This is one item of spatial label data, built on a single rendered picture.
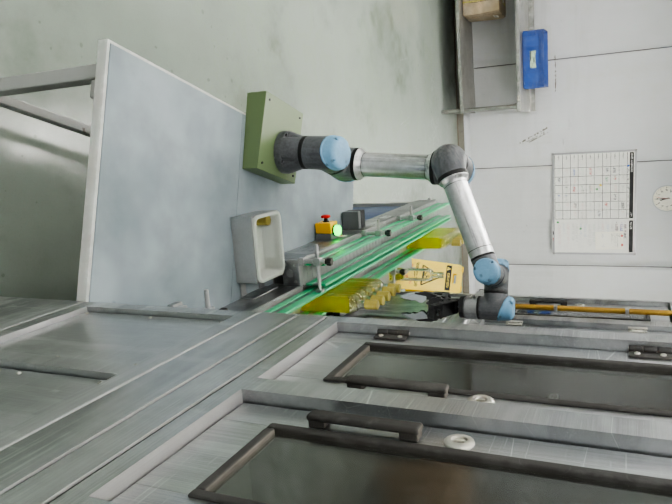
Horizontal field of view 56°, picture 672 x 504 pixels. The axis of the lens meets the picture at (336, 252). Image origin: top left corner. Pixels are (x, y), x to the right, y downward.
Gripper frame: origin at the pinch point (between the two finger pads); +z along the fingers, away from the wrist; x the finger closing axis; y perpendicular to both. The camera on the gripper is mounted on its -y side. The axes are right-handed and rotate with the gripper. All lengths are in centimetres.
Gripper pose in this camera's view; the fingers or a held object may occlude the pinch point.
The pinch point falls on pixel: (403, 305)
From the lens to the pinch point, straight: 213.9
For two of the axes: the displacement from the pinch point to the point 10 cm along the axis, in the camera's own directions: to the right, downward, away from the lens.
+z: -9.1, -0.1, 4.2
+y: 4.1, -2.0, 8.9
